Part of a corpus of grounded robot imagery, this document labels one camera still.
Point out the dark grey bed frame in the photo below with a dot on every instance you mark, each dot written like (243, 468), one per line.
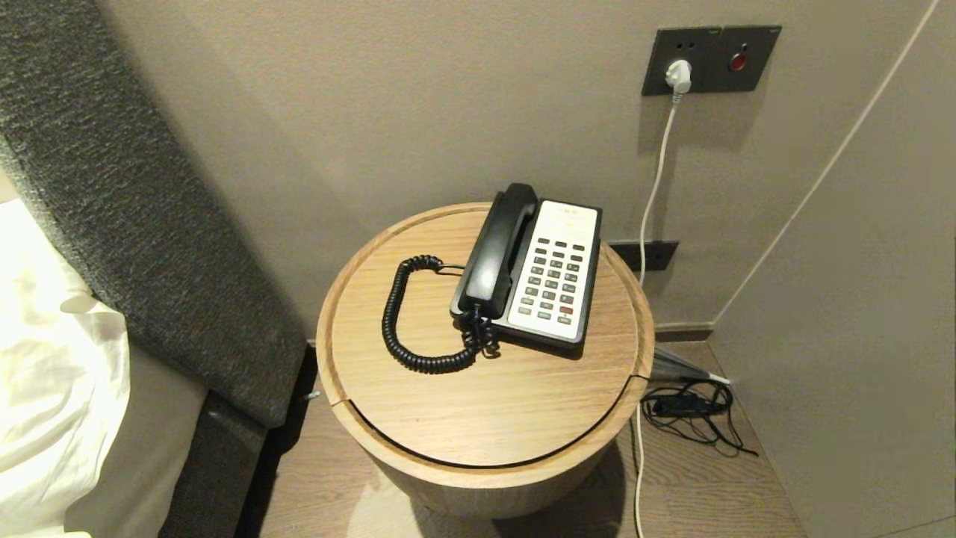
(213, 471)

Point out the white bed linen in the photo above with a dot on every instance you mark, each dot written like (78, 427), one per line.
(52, 388)

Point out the grey fabric headboard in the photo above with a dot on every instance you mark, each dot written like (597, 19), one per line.
(134, 224)

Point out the round wooden side table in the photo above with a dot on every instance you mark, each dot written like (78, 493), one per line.
(478, 418)

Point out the telephone base with keypad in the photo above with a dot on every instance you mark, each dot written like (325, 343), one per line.
(560, 280)

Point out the black telephone handset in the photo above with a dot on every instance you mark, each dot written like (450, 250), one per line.
(497, 258)

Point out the white power plug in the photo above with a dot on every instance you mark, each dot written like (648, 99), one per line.
(678, 73)

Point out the grey wall socket panel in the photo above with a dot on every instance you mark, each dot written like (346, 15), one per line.
(661, 45)

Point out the small dark wall socket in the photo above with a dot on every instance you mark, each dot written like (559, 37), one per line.
(661, 255)

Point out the beige mattress side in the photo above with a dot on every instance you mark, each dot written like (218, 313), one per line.
(142, 448)

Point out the grey switch panel red button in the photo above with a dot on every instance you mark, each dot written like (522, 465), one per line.
(754, 71)

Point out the folded umbrella white tip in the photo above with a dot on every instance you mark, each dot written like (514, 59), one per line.
(680, 365)

